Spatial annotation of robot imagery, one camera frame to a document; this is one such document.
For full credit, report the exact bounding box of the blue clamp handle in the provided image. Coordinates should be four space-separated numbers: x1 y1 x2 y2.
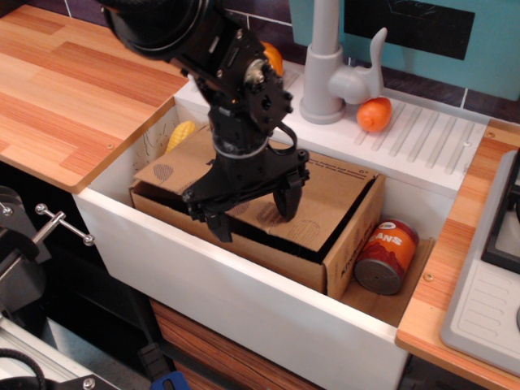
149 370 190 390

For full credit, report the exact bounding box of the grey toy faucet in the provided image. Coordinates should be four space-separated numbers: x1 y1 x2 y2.
300 1 388 125

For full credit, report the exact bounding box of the orange toy carrot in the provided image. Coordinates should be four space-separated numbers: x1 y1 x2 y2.
357 97 392 132

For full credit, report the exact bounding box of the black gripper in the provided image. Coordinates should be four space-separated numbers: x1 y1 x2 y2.
182 145 310 243

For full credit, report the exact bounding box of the black clamp mount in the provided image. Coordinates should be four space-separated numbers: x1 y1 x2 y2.
0 185 53 326

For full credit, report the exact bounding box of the black chalkboard panel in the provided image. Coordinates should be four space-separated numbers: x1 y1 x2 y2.
344 0 475 60

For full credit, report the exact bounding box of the silver cabinet handle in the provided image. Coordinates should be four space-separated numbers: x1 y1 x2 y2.
32 203 95 246

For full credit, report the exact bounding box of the orange beans can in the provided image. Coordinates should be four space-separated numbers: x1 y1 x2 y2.
354 219 419 295

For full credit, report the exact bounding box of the orange toy pumpkin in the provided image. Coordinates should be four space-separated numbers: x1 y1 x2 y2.
261 41 284 77

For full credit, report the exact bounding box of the brown cardboard box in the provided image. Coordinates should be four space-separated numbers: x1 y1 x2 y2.
128 123 387 301

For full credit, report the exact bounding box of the white toy sink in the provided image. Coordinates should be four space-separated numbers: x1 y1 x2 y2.
75 89 489 389

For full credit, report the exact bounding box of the yellow toy corn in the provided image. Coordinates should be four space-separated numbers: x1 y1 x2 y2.
166 120 196 152

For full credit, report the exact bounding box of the grey toy stove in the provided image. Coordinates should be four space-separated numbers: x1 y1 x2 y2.
440 151 519 375

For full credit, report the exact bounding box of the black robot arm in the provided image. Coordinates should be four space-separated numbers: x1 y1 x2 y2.
102 1 309 242

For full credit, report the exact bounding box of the aluminium frame rail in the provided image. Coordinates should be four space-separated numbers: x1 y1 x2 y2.
1 316 114 389

